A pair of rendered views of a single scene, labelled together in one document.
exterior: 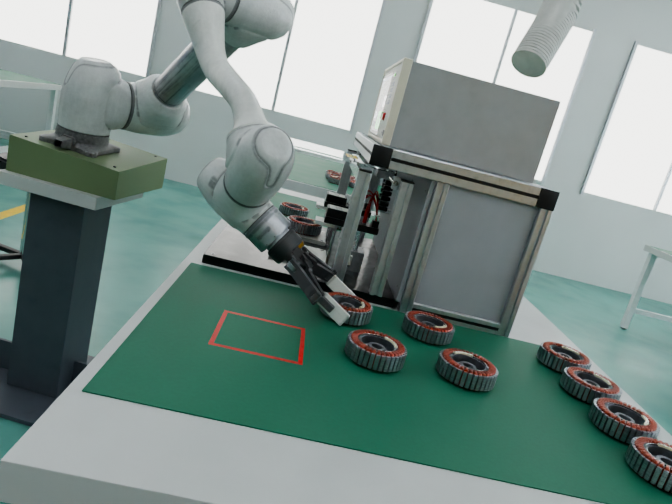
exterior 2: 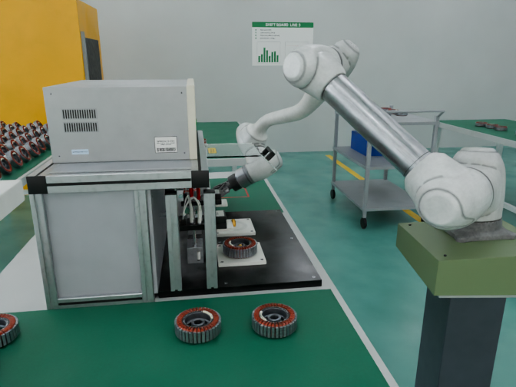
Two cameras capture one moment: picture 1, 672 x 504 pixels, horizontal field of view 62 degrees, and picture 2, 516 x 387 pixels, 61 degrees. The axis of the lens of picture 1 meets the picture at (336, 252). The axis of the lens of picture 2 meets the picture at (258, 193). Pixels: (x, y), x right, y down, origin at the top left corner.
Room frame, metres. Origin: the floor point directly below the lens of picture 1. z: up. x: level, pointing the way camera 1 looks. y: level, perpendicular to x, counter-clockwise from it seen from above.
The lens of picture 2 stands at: (3.05, 0.10, 1.39)
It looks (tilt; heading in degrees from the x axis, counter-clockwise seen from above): 17 degrees down; 177
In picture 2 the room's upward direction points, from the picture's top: straight up
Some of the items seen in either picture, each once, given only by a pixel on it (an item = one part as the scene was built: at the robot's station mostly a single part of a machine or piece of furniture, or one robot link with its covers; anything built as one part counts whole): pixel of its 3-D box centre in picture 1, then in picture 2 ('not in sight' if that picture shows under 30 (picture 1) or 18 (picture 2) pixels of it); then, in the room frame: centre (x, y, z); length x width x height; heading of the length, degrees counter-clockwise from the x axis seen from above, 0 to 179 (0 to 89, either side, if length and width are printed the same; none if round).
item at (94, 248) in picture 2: not in sight; (96, 249); (1.96, -0.26, 0.91); 0.28 x 0.03 x 0.32; 95
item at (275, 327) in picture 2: (293, 210); (274, 319); (2.10, 0.19, 0.77); 0.11 x 0.11 x 0.04
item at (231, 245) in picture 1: (304, 248); (232, 244); (1.60, 0.09, 0.76); 0.64 x 0.47 x 0.02; 5
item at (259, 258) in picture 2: (302, 233); (239, 253); (1.72, 0.12, 0.78); 0.15 x 0.15 x 0.01; 5
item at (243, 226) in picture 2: (298, 252); (233, 227); (1.48, 0.10, 0.78); 0.15 x 0.15 x 0.01; 5
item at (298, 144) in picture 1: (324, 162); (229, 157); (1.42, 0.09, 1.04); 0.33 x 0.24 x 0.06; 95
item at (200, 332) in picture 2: not in sight; (197, 324); (2.11, 0.01, 0.77); 0.11 x 0.11 x 0.04
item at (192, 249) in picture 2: not in sight; (195, 250); (1.73, -0.03, 0.80); 0.07 x 0.05 x 0.06; 5
